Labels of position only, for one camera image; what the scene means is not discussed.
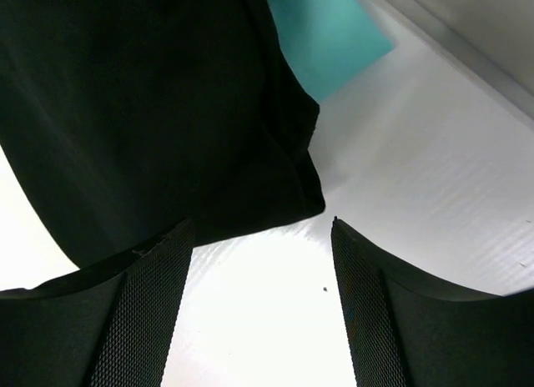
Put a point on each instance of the black t shirt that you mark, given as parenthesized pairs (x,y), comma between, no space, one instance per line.
(120,118)

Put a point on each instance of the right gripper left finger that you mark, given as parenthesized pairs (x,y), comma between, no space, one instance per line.
(109,324)

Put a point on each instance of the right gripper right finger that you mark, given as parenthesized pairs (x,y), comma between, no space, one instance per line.
(407,327)

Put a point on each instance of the folded teal t shirt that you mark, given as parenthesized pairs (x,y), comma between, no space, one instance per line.
(327,42)

